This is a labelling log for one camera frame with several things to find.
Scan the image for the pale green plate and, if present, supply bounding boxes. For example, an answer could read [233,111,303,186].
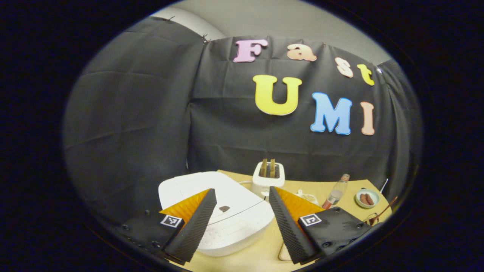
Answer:
[355,189,380,209]

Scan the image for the white toaster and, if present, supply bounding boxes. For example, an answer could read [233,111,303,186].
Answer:
[251,162,285,199]

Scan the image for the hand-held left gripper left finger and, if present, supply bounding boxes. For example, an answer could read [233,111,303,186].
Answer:
[117,188,218,265]

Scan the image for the clear plastic water bottle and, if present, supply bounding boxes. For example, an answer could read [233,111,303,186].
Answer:
[322,173,351,210]

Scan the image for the black backdrop cloth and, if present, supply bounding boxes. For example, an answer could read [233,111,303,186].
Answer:
[64,16,422,227]

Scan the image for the brown wooden spoon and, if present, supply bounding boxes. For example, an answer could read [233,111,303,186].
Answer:
[372,196,398,225]

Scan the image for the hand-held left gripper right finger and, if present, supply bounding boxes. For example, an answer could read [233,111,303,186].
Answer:
[268,186,373,265]

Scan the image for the white rice cooker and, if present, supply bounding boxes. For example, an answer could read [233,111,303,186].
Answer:
[158,171,275,257]

